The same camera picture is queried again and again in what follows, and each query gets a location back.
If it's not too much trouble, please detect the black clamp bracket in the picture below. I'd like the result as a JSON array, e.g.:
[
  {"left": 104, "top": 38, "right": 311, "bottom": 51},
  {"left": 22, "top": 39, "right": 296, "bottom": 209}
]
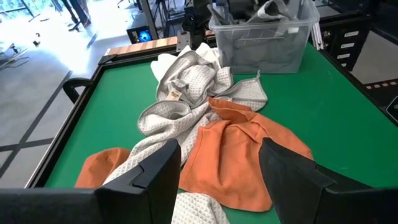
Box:
[{"left": 62, "top": 77, "right": 94, "bottom": 104}]

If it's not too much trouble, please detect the dark grey towel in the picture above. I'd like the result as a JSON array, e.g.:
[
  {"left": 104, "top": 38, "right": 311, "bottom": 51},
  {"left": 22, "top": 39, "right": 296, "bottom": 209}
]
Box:
[{"left": 214, "top": 0, "right": 308, "bottom": 74}]

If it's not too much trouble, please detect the light grey waffle towel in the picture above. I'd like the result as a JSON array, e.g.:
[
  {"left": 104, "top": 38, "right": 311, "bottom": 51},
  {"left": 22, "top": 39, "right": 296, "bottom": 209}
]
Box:
[
  {"left": 155, "top": 50, "right": 234, "bottom": 108},
  {"left": 102, "top": 70, "right": 269, "bottom": 187},
  {"left": 172, "top": 192, "right": 231, "bottom": 224}
]

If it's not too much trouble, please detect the black drawer cabinet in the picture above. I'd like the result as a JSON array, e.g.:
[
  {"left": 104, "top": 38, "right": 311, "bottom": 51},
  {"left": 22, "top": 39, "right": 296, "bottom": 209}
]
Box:
[{"left": 320, "top": 14, "right": 373, "bottom": 72}]

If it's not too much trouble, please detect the orange towel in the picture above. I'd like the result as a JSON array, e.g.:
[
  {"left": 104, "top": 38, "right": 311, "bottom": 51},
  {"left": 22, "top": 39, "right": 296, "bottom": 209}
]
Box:
[
  {"left": 74, "top": 147, "right": 132, "bottom": 189},
  {"left": 178, "top": 97, "right": 314, "bottom": 213}
]

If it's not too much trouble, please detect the silver mounting plate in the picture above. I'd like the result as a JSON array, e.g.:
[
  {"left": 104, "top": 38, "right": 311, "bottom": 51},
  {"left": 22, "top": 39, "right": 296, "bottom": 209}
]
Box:
[{"left": 176, "top": 29, "right": 192, "bottom": 52}]

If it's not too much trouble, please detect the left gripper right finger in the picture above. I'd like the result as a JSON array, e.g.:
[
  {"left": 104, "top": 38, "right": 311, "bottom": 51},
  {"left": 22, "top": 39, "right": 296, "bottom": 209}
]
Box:
[{"left": 259, "top": 138, "right": 373, "bottom": 224}]

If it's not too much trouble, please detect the black table frame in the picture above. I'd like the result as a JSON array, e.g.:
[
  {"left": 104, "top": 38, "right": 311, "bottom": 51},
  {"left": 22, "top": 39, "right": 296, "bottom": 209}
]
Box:
[{"left": 26, "top": 18, "right": 398, "bottom": 189}]

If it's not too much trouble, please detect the green table mat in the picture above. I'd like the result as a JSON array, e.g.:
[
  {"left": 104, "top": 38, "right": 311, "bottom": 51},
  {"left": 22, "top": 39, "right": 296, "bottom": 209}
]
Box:
[{"left": 45, "top": 43, "right": 398, "bottom": 224}]

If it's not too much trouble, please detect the white towel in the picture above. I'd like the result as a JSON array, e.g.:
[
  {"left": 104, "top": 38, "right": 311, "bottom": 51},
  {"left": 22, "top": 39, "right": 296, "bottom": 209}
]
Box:
[{"left": 150, "top": 42, "right": 222, "bottom": 82}]

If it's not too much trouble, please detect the clear plastic bin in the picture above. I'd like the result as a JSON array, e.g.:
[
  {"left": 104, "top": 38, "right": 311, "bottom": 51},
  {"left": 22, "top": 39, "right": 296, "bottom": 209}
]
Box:
[{"left": 208, "top": 0, "right": 321, "bottom": 75}]

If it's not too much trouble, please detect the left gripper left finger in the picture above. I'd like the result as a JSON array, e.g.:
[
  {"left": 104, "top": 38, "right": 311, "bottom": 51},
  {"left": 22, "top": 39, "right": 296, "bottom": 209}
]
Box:
[{"left": 95, "top": 138, "right": 182, "bottom": 224}]

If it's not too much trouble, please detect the black computer with blue light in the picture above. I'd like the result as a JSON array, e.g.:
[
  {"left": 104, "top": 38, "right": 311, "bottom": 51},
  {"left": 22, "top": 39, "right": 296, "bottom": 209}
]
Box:
[{"left": 126, "top": 24, "right": 154, "bottom": 45}]

